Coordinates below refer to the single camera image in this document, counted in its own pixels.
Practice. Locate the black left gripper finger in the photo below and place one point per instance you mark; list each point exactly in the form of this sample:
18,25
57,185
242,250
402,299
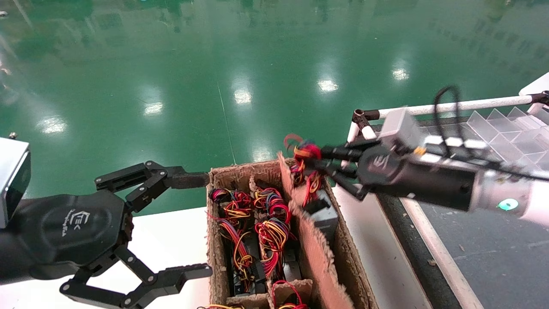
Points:
148,178
171,279

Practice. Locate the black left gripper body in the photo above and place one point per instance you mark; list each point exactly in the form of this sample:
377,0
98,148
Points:
73,227

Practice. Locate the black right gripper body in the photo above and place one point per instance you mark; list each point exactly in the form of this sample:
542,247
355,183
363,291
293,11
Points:
429,182

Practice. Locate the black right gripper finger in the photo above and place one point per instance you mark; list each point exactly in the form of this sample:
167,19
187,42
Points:
343,176
343,153

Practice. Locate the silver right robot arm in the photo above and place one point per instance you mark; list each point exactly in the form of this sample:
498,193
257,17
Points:
514,197

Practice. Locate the black corner pipe connector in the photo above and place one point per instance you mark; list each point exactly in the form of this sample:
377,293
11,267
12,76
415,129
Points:
362,116

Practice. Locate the brown cardboard box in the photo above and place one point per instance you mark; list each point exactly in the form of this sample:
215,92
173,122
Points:
216,266

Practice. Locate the short cardboard cross divider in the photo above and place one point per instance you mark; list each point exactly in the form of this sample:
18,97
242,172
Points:
244,301

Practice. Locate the clear acrylic divider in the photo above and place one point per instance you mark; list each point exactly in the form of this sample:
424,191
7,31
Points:
502,124

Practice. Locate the black end pipe connector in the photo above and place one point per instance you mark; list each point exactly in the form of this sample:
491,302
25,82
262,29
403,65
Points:
541,98

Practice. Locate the white flat panel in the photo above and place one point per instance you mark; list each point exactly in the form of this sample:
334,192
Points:
538,83

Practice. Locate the white frame leg pipe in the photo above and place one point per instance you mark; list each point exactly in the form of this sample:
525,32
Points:
352,136

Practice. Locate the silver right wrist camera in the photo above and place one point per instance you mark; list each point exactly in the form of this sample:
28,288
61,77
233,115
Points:
399,126

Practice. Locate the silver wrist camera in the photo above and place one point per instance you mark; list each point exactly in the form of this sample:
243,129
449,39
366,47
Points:
13,180
399,126

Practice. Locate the white lengthwise frame pipe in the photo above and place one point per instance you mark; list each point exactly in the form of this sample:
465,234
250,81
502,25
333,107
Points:
441,257

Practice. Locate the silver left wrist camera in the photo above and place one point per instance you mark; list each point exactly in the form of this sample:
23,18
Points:
13,180

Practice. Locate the white crosswise frame pipe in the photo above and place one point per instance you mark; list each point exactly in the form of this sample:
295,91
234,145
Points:
493,103

